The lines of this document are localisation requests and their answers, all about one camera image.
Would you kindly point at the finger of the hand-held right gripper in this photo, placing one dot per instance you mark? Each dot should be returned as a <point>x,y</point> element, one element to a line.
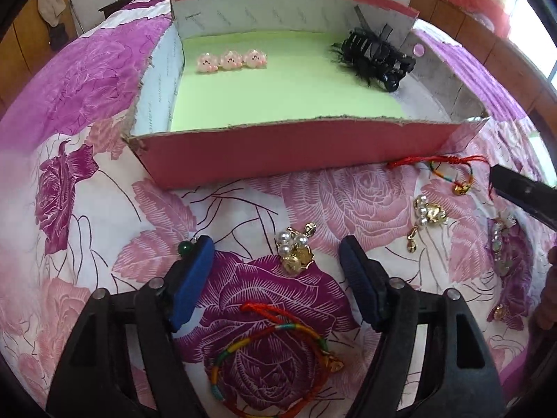
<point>524,191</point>

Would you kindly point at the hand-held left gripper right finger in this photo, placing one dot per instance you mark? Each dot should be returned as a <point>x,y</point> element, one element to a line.
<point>360,285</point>

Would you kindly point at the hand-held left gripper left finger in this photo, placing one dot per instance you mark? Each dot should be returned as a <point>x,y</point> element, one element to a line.
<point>191,285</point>

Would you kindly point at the red cardboard box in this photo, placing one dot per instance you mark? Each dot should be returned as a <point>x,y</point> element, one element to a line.
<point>304,152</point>

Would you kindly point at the small pink bead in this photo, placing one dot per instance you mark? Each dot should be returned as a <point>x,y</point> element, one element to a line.
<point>418,48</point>

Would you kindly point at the wooden side cabinet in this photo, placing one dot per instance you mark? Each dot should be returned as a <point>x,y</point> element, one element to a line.
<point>448,15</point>

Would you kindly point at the red and white curtain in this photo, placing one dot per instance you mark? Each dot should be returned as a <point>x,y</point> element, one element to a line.
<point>478,4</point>

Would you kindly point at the black feather hair claw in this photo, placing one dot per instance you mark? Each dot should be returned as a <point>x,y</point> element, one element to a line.
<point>374,54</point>

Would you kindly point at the pink pig hair clip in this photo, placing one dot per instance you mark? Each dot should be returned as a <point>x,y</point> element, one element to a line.
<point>230,60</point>

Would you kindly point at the black hanging bag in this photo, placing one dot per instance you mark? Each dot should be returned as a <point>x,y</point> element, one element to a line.
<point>57,37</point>

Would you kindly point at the wooden wardrobe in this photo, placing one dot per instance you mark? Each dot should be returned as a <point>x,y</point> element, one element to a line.
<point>17,52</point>

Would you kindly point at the beige hanging bag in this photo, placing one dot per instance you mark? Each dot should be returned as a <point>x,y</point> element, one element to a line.
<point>51,2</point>

